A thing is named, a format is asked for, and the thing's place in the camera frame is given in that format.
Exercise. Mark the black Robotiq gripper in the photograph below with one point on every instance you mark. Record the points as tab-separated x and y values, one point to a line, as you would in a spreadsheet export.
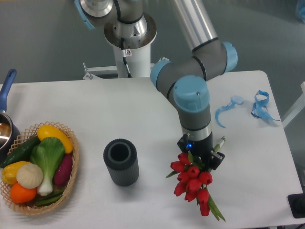
202	149

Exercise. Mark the red tulip bouquet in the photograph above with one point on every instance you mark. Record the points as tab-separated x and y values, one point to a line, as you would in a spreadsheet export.
193	180

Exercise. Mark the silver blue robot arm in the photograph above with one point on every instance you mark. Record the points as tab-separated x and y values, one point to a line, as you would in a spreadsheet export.
130	31

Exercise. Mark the dark grey ribbed vase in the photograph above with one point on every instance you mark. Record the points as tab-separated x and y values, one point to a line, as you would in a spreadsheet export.
120	157

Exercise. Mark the black device at edge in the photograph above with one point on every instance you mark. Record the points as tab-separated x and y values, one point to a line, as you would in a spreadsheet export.
297	205

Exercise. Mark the purple sweet potato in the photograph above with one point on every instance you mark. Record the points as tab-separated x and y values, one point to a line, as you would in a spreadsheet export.
63	172

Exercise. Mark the green bok choy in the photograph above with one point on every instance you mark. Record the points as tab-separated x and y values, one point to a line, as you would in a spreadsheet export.
48	156

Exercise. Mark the green bean pods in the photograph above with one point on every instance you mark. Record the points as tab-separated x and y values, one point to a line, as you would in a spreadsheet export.
49	199

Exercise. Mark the yellow squash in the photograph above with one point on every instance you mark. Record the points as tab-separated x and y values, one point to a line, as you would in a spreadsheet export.
51	131

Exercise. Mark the woven wicker basket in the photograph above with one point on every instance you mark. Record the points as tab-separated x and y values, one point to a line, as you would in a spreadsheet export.
29	208

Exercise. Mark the cream white garlic bulb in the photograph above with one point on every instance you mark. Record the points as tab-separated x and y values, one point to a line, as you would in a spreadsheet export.
29	176

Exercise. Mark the dark green cucumber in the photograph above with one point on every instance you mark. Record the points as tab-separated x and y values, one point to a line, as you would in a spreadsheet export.
21	153

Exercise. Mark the orange fruit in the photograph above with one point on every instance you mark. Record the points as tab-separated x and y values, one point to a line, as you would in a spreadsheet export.
20	195

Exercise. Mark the yellow bell pepper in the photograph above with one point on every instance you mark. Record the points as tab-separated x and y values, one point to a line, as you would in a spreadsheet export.
9	173

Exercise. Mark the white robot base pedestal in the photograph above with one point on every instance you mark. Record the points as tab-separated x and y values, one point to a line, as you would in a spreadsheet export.
129	62

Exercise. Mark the white metal frame right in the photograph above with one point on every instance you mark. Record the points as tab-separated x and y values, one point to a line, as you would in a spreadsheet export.
295	109

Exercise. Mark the blue handled saucepan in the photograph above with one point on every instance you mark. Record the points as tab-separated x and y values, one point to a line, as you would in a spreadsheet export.
8	131

